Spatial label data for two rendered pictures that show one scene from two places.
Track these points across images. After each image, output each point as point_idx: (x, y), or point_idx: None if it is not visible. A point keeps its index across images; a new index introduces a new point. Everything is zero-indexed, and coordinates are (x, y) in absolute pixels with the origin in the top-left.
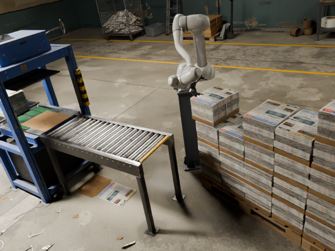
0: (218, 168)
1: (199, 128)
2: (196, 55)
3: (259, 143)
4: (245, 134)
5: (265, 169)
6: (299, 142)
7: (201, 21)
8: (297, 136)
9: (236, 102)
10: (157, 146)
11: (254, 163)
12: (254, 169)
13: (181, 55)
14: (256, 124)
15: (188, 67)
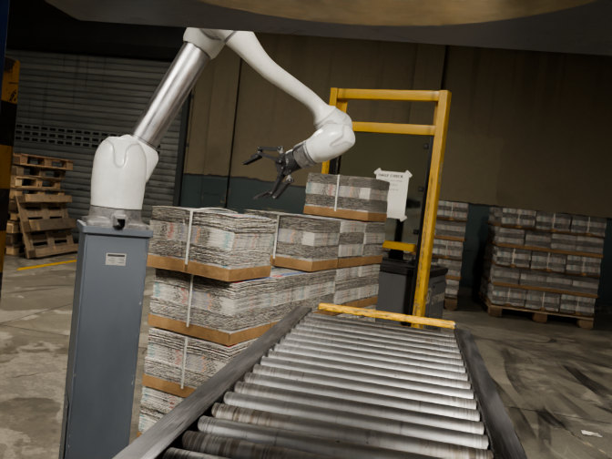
0: None
1: (239, 301)
2: (168, 111)
3: (327, 263)
4: (314, 258)
5: (327, 311)
6: (358, 231)
7: None
8: (358, 224)
9: None
10: (379, 311)
11: (317, 312)
12: None
13: (296, 85)
14: (327, 227)
15: (339, 109)
